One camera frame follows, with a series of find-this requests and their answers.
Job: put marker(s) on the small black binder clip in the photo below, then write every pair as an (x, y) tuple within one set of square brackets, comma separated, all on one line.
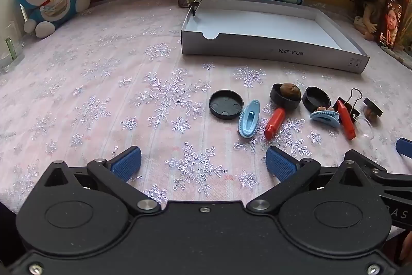
[(195, 9)]

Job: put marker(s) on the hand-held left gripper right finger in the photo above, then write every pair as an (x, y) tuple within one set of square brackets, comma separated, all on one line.
[(281, 164)]

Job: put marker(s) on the brown walnut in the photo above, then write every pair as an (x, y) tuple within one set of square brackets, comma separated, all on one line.
[(289, 89)]

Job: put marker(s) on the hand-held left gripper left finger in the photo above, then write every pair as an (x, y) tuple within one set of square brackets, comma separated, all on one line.
[(127, 162)]

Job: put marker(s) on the clear glass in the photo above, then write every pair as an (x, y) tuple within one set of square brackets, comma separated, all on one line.
[(9, 52)]

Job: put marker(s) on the pink snowflake tablecloth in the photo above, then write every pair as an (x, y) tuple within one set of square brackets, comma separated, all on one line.
[(96, 85)]

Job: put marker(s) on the black square piece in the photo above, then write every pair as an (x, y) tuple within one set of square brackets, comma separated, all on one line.
[(373, 106)]

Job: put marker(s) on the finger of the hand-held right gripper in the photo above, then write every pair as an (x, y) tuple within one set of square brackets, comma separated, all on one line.
[(379, 176), (404, 146)]

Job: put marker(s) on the black round lid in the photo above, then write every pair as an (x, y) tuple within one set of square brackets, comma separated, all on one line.
[(225, 104)]

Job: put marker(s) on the black round cap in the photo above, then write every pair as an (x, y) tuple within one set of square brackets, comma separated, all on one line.
[(283, 102), (317, 101)]

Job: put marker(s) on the large black binder clip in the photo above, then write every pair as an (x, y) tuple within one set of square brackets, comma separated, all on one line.
[(355, 115)]

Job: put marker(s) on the blue hair clip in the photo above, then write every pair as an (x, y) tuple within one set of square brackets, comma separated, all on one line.
[(249, 120), (325, 118)]

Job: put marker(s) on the white cardboard box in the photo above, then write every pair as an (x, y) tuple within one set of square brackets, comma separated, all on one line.
[(257, 27)]

